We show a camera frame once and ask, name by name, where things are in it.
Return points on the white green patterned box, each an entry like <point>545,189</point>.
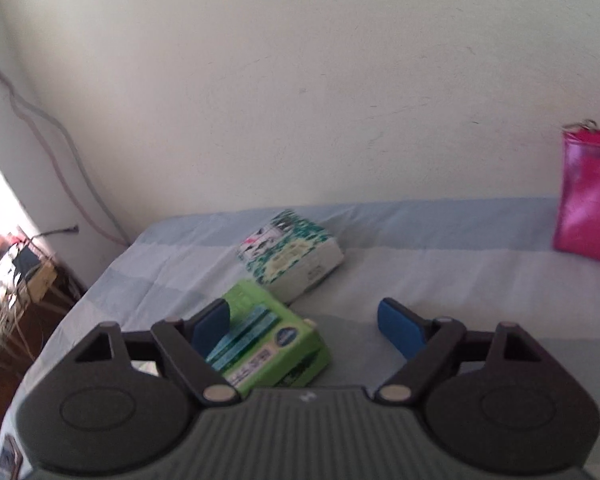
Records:
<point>290,252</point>

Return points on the black device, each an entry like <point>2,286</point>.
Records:
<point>29,259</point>

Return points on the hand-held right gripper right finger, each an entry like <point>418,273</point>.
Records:
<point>402,327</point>

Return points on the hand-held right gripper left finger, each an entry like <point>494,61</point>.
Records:
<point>211,327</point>

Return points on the green carton box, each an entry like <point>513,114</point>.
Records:
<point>267,337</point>

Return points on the small printed packet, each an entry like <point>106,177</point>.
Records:
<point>9,460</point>

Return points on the shiny pink pouch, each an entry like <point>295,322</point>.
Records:
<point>587,200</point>

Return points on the beige box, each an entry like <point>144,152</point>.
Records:
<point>40,280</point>

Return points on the wooden side table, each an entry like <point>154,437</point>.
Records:
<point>5,320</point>

